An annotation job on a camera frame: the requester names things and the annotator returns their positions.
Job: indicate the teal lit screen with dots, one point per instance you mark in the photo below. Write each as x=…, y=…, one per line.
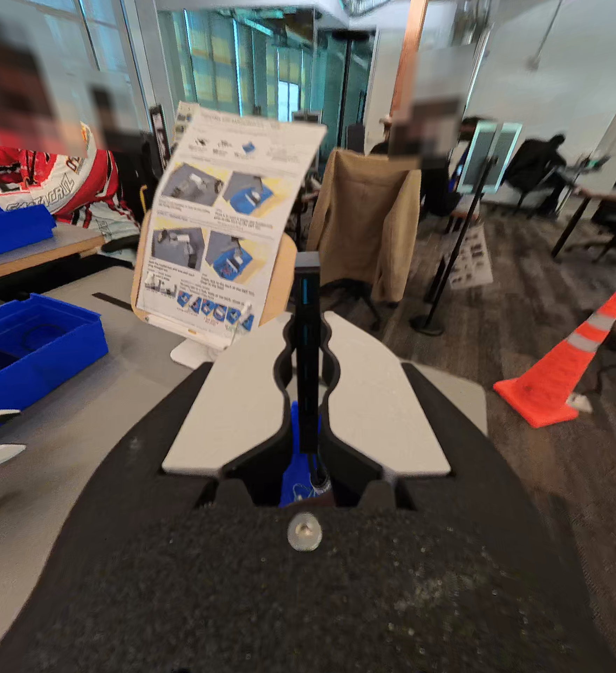
x=489, y=157

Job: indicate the blue storage bin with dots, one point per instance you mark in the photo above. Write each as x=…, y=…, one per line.
x=50, y=357
x=292, y=473
x=13, y=231

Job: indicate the orange cone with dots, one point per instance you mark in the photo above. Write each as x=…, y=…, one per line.
x=550, y=378

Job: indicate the white printed sheet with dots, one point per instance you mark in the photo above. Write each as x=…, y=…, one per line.
x=471, y=257

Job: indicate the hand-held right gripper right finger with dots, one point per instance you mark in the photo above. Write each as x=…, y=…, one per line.
x=387, y=410

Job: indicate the brown office desk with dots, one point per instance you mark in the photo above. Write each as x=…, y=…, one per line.
x=602, y=195

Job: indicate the black usb hub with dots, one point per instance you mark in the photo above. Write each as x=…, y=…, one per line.
x=308, y=294

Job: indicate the black stanchion pole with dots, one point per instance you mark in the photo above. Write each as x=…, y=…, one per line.
x=429, y=326

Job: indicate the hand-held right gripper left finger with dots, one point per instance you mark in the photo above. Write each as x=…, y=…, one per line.
x=234, y=410

